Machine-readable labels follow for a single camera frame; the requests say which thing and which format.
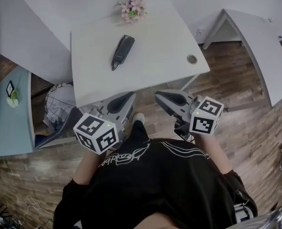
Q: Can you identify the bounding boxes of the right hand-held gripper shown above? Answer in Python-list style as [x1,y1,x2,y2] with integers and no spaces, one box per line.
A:
[155,89,225,136]

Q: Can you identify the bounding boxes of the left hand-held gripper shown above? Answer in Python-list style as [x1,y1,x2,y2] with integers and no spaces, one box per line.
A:
[73,92,137,156]

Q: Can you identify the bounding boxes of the black phone handset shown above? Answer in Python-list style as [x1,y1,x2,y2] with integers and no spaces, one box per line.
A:
[110,34,136,72]

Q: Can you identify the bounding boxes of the person's left forearm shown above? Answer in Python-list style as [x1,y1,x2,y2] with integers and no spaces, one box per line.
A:
[72,148,106,185]

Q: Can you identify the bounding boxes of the person's right forearm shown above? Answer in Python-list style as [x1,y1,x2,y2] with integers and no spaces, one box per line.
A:
[193,134,233,175]

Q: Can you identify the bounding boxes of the long white desk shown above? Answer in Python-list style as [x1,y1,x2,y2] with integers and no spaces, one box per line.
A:
[202,8,282,108]

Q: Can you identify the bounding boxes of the person's left white shoe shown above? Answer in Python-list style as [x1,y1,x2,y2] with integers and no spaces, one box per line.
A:
[132,112,146,125]

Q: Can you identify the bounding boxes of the person's black trousers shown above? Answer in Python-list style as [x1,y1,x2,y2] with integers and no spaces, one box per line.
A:
[128,120,151,146]

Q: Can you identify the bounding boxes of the white checked cloth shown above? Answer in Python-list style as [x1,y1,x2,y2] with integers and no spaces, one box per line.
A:
[42,83,76,129]

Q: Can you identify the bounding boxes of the person's black shirt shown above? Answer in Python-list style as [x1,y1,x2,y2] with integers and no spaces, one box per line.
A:
[53,138,259,229]

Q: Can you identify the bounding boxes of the pink flower pot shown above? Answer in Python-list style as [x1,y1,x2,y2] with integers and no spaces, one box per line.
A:
[118,0,148,25]

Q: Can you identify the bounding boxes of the white artificial flowers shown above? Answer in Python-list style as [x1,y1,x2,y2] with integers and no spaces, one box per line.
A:
[6,74,22,108]

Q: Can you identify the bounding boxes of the light blue table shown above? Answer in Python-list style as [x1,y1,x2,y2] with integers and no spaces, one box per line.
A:
[0,65,36,157]

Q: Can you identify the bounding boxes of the grey metal equipment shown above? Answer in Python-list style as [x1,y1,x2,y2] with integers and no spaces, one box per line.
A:
[233,203,282,229]

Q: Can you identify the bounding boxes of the small grey round cap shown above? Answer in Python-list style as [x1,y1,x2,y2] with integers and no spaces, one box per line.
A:
[186,54,198,65]

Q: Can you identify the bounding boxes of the wire mesh waste basket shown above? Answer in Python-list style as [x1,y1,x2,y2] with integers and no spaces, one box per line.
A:
[34,83,84,149]

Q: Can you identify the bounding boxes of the small black picture frame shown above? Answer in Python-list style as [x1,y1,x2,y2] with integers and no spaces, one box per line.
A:
[5,80,15,96]

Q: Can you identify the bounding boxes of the thin white floor cable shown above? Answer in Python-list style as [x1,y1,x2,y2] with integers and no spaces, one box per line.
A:
[23,195,56,227]

